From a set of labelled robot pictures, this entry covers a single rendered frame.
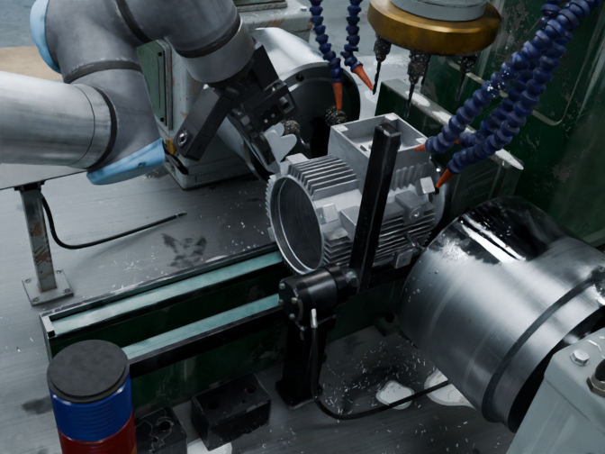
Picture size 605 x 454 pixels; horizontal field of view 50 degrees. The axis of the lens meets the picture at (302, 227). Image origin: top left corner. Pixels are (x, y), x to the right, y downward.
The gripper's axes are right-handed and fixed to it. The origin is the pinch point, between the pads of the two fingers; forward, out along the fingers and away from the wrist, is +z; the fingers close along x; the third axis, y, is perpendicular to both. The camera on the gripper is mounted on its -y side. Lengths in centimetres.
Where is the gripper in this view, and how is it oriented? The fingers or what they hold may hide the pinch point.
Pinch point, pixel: (269, 168)
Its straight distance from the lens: 98.6
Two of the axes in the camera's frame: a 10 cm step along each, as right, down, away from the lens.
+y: 7.8, -6.2, 1.1
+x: -5.3, -5.6, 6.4
